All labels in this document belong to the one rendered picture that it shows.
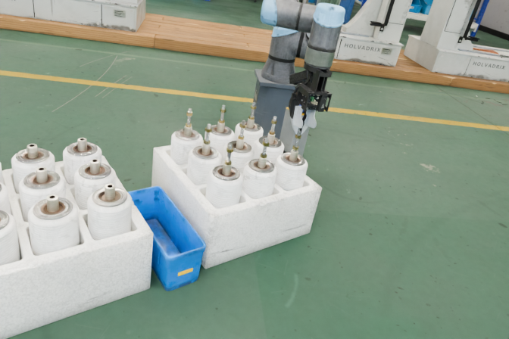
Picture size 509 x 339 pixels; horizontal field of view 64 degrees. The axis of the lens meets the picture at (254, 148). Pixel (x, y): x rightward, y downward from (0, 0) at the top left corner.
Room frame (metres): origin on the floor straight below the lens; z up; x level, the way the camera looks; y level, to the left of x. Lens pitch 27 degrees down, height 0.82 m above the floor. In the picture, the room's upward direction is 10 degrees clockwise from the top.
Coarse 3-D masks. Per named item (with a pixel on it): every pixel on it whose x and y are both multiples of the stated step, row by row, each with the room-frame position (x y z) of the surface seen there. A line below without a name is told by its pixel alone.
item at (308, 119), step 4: (304, 112) 1.10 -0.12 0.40; (308, 112) 1.10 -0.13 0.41; (312, 112) 1.09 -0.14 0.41; (304, 116) 1.10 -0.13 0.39; (308, 116) 1.10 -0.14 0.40; (312, 116) 1.08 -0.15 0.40; (304, 120) 1.09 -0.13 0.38; (308, 120) 1.09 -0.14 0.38; (312, 120) 1.08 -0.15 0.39; (304, 124) 1.10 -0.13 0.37; (308, 124) 1.09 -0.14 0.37; (312, 124) 1.07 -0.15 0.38; (316, 124) 1.06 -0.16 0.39; (300, 128) 1.10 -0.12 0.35; (304, 128) 1.10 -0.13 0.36
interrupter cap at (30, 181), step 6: (30, 174) 0.77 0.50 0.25; (48, 174) 0.79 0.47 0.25; (54, 174) 0.79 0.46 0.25; (24, 180) 0.75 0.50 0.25; (30, 180) 0.75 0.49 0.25; (36, 180) 0.76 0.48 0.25; (48, 180) 0.77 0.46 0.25; (54, 180) 0.77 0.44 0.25; (30, 186) 0.73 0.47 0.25; (36, 186) 0.74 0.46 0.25; (42, 186) 0.74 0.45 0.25; (48, 186) 0.74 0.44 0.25
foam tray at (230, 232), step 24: (168, 168) 1.04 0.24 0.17; (168, 192) 1.03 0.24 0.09; (192, 192) 0.93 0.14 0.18; (288, 192) 1.02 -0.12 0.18; (312, 192) 1.05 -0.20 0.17; (192, 216) 0.91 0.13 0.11; (216, 216) 0.84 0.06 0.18; (240, 216) 0.89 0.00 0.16; (264, 216) 0.95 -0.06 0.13; (288, 216) 1.01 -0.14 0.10; (312, 216) 1.07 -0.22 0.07; (216, 240) 0.85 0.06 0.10; (240, 240) 0.90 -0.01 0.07; (264, 240) 0.96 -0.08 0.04; (216, 264) 0.86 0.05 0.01
